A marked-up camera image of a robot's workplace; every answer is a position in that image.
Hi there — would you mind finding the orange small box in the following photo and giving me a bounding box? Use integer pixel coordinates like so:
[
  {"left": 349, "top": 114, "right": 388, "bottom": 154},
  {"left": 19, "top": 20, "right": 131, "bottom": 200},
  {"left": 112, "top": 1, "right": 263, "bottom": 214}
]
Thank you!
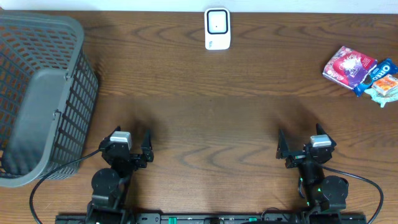
[{"left": 372, "top": 75, "right": 397, "bottom": 96}]

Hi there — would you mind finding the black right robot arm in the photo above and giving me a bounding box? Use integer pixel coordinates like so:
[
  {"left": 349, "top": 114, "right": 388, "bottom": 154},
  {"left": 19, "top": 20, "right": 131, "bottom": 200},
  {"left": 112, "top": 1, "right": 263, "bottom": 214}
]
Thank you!
[{"left": 275, "top": 124, "right": 349, "bottom": 212}]

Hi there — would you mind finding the light green snack packet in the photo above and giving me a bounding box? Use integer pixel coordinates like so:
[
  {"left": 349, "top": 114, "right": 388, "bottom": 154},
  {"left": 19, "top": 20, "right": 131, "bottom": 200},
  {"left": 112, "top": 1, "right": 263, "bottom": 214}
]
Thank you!
[{"left": 364, "top": 88, "right": 397, "bottom": 108}]

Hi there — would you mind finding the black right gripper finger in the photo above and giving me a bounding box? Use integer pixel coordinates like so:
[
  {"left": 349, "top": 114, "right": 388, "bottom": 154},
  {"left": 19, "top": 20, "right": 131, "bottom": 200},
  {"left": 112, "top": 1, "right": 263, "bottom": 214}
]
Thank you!
[
  {"left": 275, "top": 129, "right": 290, "bottom": 159},
  {"left": 316, "top": 123, "right": 326, "bottom": 135}
]

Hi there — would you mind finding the white barcode scanner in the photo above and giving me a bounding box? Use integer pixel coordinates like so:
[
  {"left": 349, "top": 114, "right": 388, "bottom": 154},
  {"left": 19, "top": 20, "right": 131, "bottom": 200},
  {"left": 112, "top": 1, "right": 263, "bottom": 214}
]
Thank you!
[{"left": 204, "top": 7, "right": 231, "bottom": 50}]

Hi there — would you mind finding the blue Oreo cookie pack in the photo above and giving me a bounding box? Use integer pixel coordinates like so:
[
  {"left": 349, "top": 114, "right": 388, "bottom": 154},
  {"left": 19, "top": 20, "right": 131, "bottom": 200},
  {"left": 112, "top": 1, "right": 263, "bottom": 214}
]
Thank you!
[{"left": 353, "top": 58, "right": 397, "bottom": 97}]

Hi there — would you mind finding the red purple snack bag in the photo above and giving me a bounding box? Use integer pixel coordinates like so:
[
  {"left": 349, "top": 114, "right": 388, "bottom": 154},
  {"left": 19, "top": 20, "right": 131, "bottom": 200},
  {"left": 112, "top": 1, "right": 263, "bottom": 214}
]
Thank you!
[{"left": 322, "top": 46, "right": 377, "bottom": 90}]

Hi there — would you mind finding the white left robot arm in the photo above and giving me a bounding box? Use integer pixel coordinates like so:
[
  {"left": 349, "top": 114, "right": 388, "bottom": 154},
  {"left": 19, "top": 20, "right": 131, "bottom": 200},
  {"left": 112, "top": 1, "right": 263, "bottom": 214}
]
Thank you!
[{"left": 83, "top": 127, "right": 154, "bottom": 224}]

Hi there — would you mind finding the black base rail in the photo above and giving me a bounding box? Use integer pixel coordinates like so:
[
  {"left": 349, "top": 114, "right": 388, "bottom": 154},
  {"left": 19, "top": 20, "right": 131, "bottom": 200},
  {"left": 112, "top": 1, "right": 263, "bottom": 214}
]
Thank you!
[{"left": 55, "top": 212, "right": 368, "bottom": 224}]

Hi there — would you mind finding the grey plastic mesh basket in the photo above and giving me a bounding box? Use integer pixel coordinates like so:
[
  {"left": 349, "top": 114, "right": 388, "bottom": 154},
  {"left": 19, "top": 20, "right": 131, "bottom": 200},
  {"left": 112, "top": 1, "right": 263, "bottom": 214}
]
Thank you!
[{"left": 1, "top": 11, "right": 99, "bottom": 188}]

